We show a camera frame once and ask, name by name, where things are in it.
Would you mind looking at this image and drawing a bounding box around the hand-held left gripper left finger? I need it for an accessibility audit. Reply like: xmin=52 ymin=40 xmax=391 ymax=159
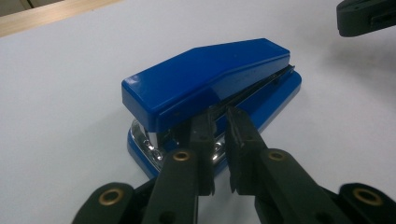
xmin=189 ymin=106 xmax=217 ymax=197

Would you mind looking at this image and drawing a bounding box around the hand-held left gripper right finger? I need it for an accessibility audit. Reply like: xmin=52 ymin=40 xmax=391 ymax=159
xmin=225 ymin=105 xmax=269 ymax=196

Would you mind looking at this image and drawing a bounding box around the blue stapler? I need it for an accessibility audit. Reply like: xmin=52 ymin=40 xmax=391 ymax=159
xmin=120 ymin=37 xmax=303 ymax=180

